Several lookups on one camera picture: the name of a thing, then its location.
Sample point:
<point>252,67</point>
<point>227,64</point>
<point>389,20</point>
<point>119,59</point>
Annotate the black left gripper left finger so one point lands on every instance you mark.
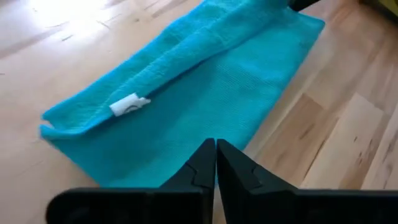
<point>186,202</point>

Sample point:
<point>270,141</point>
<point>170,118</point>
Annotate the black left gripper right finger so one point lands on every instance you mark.
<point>264,205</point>

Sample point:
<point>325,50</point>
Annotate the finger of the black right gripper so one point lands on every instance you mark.
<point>300,4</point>

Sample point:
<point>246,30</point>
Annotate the teal microfiber towel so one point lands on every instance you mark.
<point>202,93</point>

